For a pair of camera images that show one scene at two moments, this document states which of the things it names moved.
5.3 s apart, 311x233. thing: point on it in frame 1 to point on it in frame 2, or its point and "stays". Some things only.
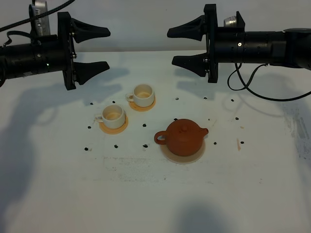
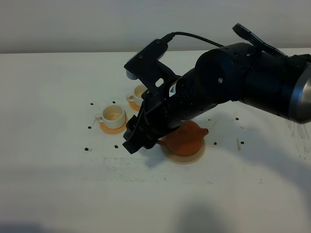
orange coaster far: x=135 y=107 stays
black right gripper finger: x=198 y=63 to x=138 y=135
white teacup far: x=143 y=95 stays
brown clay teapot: x=183 y=137 stays
